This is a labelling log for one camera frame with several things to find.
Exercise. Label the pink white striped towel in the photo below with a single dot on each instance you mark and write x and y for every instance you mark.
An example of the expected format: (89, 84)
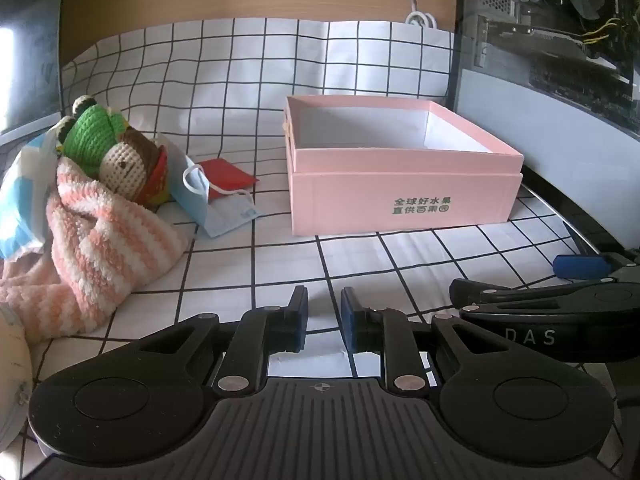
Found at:
(100, 250)

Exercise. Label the black monitor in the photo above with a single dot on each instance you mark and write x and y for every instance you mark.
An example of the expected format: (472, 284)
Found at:
(30, 60)

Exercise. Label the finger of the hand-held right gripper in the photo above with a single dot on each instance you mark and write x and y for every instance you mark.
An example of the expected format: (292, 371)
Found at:
(480, 297)
(580, 266)

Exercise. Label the red pouch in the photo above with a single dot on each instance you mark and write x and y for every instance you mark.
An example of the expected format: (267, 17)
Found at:
(225, 172)

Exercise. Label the crocheted toy with green hat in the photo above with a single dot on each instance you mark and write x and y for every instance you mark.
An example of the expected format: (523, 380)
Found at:
(125, 160)

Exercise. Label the pink cardboard box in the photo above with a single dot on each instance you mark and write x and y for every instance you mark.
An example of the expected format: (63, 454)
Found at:
(400, 185)

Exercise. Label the blue face mask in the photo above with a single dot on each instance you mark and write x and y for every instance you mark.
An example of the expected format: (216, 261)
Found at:
(195, 195)

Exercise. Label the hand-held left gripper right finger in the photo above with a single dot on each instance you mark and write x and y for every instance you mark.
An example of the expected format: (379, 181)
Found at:
(350, 320)

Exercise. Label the computer case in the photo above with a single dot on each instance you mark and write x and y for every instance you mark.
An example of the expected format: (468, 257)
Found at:
(550, 35)

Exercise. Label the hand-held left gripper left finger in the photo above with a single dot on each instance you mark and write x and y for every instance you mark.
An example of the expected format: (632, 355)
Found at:
(300, 317)

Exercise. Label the blue white tissue pack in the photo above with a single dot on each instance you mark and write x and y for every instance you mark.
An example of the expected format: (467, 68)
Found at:
(20, 195)

